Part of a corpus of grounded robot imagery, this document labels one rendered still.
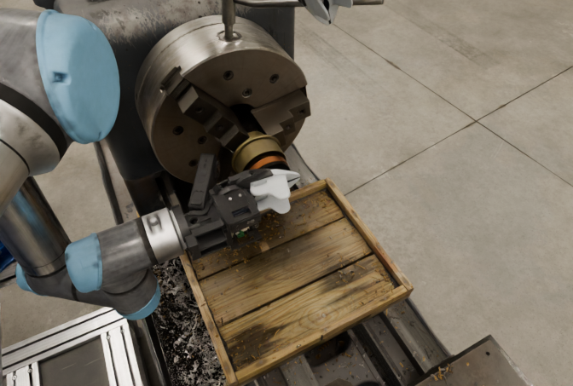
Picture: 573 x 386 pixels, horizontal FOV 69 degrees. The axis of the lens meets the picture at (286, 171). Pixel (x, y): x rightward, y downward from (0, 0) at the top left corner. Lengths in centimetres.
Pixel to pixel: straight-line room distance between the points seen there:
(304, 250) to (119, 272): 37
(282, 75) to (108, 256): 42
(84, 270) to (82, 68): 31
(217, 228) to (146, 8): 43
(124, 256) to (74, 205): 164
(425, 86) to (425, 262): 128
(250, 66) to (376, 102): 193
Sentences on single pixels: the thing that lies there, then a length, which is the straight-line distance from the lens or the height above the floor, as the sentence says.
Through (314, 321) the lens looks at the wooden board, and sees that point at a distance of 78.
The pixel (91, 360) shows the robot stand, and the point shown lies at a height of 21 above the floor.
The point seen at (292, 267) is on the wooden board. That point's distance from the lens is 82.
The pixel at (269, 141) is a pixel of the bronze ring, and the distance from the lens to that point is 71.
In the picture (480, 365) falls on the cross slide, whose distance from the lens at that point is 72.
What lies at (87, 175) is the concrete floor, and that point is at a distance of 237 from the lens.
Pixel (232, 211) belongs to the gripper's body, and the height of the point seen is 111.
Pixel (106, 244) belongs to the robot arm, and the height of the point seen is 111.
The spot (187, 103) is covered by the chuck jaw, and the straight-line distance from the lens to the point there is 69.
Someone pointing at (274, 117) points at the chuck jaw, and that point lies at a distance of 76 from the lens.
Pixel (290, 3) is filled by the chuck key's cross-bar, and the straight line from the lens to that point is 67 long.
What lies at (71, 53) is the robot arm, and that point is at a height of 141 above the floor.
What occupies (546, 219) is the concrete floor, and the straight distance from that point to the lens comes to 231.
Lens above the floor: 161
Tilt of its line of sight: 48 degrees down
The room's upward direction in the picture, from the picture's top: straight up
